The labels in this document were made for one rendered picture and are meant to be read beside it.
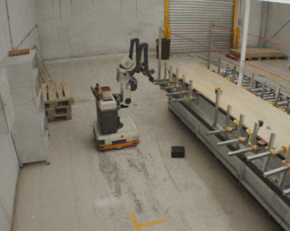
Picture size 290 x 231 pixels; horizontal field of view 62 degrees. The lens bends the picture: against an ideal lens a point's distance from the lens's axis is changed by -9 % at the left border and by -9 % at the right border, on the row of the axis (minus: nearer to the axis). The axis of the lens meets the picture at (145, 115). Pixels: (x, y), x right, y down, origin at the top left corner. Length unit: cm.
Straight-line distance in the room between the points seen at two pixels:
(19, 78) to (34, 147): 103
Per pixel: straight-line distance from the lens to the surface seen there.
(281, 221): 314
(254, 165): 285
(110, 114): 391
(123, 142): 412
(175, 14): 1061
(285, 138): 308
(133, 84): 396
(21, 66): 349
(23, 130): 381
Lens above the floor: 228
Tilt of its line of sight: 26 degrees down
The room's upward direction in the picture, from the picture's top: straight up
